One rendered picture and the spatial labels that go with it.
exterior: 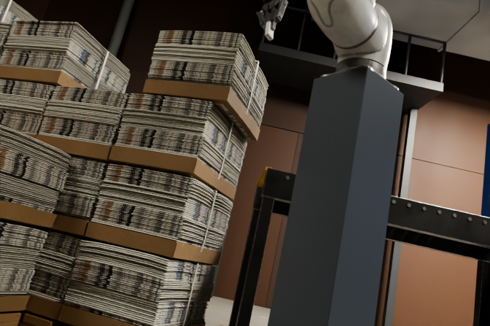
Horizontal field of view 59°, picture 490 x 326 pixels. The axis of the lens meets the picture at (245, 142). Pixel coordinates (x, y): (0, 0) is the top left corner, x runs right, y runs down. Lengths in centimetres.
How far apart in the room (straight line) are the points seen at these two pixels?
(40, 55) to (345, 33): 104
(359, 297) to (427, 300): 424
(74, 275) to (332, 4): 102
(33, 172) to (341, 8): 95
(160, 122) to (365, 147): 60
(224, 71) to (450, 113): 482
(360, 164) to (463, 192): 457
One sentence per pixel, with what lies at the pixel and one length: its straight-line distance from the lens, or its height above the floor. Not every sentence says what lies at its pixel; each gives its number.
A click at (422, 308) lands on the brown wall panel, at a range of 545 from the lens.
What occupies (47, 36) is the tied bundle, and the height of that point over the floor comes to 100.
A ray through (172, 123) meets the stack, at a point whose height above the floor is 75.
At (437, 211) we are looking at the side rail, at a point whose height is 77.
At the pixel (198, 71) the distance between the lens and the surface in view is 135.
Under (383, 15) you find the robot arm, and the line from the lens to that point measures 146.
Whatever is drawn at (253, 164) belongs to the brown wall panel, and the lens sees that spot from 507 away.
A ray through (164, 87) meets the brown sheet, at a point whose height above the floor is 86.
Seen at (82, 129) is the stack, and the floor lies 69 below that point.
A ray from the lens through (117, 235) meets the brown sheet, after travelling 130.
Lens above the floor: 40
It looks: 15 degrees up
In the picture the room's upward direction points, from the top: 13 degrees clockwise
